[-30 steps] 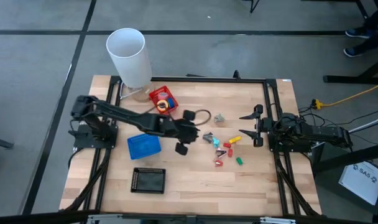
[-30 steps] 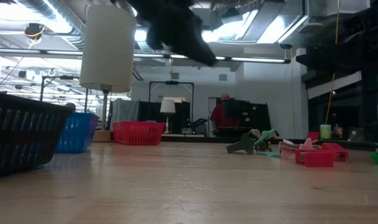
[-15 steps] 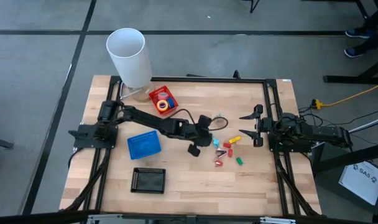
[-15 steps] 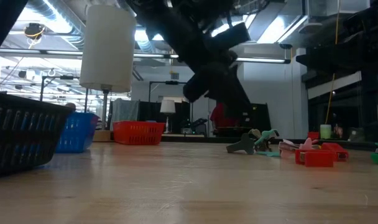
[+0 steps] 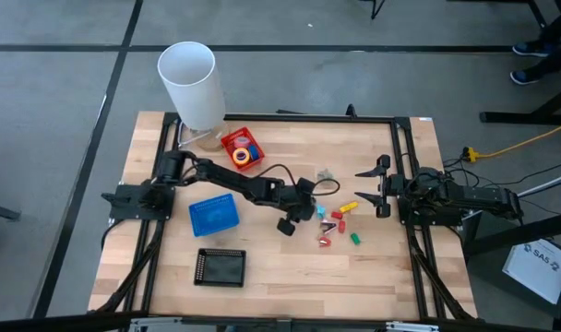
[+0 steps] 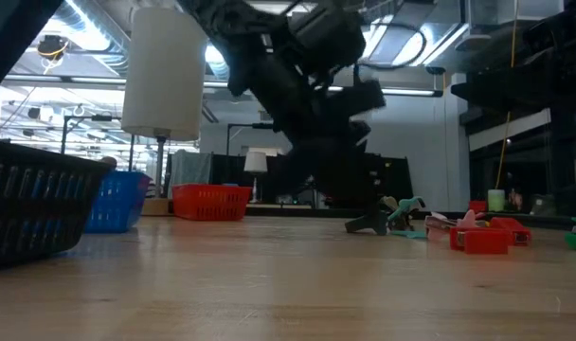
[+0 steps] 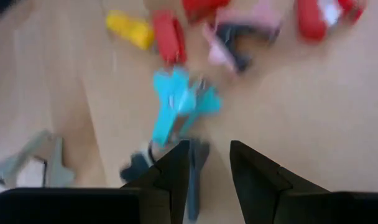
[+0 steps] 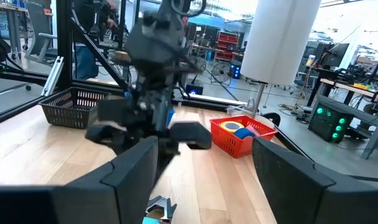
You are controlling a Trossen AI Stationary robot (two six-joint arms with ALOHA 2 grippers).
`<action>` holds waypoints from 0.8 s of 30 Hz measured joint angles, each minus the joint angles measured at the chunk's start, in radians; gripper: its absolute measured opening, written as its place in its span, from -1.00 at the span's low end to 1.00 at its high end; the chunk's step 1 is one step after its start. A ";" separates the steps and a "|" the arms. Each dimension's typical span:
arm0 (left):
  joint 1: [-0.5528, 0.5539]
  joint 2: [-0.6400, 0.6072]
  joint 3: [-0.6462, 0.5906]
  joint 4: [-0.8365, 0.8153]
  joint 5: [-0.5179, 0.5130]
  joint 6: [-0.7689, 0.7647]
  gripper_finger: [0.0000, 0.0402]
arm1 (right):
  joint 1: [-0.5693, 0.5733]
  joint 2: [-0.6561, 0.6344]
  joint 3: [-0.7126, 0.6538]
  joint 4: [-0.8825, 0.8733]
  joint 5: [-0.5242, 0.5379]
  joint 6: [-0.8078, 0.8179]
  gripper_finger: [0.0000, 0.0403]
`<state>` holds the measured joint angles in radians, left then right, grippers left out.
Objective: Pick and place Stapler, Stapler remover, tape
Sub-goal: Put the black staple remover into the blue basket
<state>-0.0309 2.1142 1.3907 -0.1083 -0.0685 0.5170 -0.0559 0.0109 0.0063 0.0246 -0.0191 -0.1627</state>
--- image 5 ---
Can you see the light grey staple remover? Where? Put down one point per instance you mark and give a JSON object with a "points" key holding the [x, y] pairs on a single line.
{"points": [[325, 175]]}

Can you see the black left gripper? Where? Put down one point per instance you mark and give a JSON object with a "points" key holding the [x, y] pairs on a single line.
{"points": [[299, 203]]}

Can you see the blue tape roll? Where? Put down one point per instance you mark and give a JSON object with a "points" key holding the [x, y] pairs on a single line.
{"points": [[254, 152]]}

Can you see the blue plastic basket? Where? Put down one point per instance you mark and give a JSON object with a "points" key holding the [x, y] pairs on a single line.
{"points": [[213, 216]]}

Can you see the pink tape roll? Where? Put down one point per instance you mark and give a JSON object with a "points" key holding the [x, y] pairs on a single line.
{"points": [[242, 138]]}

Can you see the person's blue shoe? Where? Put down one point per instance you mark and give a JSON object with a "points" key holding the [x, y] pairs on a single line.
{"points": [[525, 77], [528, 50]]}

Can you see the white paper sign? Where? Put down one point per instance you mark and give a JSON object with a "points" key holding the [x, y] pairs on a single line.
{"points": [[539, 269]]}

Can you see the person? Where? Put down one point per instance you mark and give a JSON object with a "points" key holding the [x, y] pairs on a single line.
{"points": [[557, 55]]}

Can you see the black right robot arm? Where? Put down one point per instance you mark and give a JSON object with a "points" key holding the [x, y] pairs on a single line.
{"points": [[474, 198]]}

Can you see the black plastic basket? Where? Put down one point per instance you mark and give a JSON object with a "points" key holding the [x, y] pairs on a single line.
{"points": [[220, 268]]}

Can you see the pink staple remover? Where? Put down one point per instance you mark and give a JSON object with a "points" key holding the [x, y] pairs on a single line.
{"points": [[327, 227]]}

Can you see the white cylindrical lamp shade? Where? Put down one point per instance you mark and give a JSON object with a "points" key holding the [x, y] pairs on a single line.
{"points": [[188, 92]]}

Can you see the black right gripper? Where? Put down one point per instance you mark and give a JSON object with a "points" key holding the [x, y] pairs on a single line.
{"points": [[385, 189]]}

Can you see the red staple remover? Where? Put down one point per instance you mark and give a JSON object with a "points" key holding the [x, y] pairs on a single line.
{"points": [[325, 241]]}

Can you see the black stand foot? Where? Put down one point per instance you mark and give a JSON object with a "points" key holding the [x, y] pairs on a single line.
{"points": [[516, 117]]}

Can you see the red plastic basket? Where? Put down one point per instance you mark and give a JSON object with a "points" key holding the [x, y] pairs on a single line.
{"points": [[257, 161]]}

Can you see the black aluminium table frame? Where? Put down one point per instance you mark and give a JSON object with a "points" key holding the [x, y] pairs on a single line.
{"points": [[308, 118]]}

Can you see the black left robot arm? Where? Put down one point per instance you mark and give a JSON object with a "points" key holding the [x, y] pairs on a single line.
{"points": [[230, 180]]}

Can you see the green mini stapler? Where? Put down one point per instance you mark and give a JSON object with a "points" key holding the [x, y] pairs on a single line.
{"points": [[355, 238]]}

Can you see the yellow tape roll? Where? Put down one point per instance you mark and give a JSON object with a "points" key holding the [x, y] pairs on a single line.
{"points": [[234, 157]]}

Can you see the black metal beam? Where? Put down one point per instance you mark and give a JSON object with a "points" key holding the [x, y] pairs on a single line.
{"points": [[516, 233]]}

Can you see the yellow mini stapler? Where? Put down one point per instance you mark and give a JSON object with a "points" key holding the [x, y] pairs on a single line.
{"points": [[349, 207]]}

